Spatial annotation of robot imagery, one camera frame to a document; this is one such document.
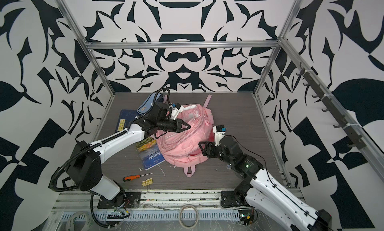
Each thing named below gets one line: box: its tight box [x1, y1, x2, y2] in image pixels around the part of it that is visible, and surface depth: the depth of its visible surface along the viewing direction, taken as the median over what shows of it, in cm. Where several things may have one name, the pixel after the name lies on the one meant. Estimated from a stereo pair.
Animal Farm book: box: [136, 136, 166, 171], surface depth 89 cm
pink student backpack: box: [156, 95, 215, 177], surface depth 80 cm
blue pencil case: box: [137, 93, 163, 115], surface depth 110 cm
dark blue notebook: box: [115, 109, 139, 133], surface depth 104 cm
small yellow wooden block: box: [141, 177, 153, 187], surface depth 81 cm
